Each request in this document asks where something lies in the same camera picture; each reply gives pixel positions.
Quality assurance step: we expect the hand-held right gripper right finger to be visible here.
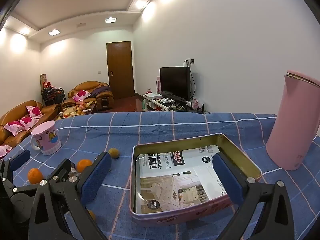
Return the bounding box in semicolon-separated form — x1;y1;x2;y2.
212;152;295;240

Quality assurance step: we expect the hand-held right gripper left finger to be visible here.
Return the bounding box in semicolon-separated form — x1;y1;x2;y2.
29;151;113;240

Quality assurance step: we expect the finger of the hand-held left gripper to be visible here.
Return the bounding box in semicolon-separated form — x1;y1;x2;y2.
0;149;31;188
49;158;73;182

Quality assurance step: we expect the pink tin box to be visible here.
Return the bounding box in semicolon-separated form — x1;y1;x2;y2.
130;133;263;228

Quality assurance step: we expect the pink floral pillow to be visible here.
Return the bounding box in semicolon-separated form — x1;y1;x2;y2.
72;91;91;102
0;145;13;158
4;121;25;137
19;117;39;130
26;106;43;118

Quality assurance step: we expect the pink cartoon mug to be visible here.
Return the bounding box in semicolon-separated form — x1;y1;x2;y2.
30;120;62;156

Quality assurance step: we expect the brown leather sofa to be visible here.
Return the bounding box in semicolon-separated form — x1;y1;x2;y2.
0;100;60;148

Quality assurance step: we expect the printed paper liner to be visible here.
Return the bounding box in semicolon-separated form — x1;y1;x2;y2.
136;145;227;214

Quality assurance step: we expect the cluttered coffee table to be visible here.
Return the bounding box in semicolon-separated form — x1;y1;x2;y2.
60;101;97;118

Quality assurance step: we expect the black rack with clothes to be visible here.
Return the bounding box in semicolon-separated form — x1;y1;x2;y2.
41;81;66;105

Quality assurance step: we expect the blue plaid tablecloth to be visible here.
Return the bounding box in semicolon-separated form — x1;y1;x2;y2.
0;111;320;240

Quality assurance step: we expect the pink electric kettle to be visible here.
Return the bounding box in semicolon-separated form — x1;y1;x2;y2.
266;69;320;171

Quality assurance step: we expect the purple blanket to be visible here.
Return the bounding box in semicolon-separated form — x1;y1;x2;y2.
90;86;110;97

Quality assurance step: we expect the white television stand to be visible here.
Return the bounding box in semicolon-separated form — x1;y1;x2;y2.
142;94;193;112

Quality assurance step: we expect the black flat television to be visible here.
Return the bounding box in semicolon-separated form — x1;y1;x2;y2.
159;66;191;101

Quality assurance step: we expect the brown wooden door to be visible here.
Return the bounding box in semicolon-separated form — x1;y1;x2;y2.
106;41;135;100

